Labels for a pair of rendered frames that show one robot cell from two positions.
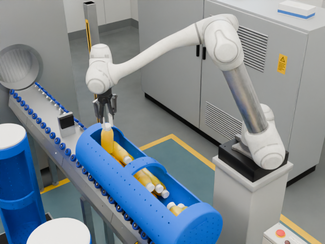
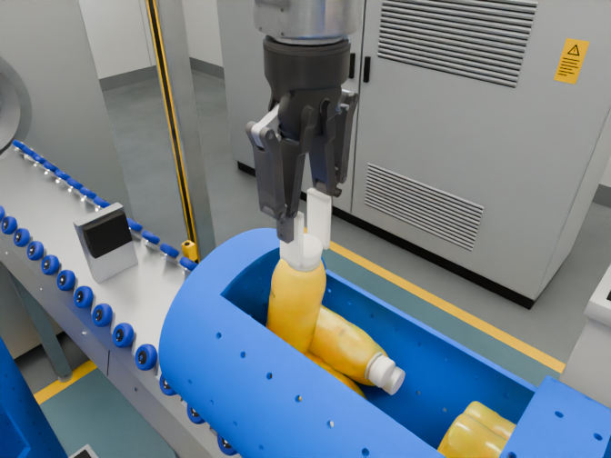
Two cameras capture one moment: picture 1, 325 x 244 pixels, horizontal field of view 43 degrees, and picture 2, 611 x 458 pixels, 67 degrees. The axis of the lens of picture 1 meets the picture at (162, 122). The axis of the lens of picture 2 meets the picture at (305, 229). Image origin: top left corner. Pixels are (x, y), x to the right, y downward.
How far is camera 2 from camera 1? 1.68 m
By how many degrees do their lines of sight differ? 11
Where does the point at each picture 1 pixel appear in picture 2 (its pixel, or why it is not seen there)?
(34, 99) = (13, 182)
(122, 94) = not seen: hidden behind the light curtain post
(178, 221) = not seen: outside the picture
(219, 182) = (595, 365)
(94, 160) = (267, 419)
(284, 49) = (583, 26)
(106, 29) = (153, 74)
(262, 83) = (509, 110)
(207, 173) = (389, 293)
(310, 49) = not seen: outside the picture
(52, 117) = (65, 223)
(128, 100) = (213, 177)
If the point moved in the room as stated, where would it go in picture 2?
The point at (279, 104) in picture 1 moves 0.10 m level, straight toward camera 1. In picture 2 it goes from (552, 150) to (560, 162)
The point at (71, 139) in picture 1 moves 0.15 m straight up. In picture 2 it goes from (129, 284) to (112, 228)
